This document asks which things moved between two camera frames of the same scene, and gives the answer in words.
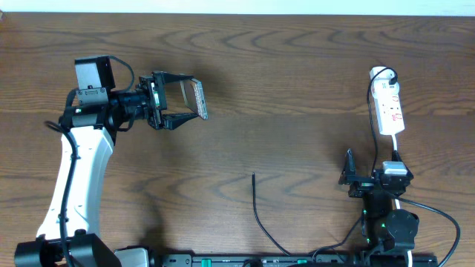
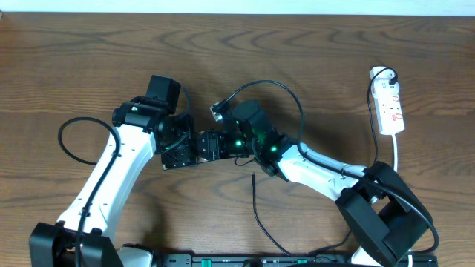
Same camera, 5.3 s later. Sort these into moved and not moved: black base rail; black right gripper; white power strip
Moved: black right gripper
Not moved: white power strip; black base rail
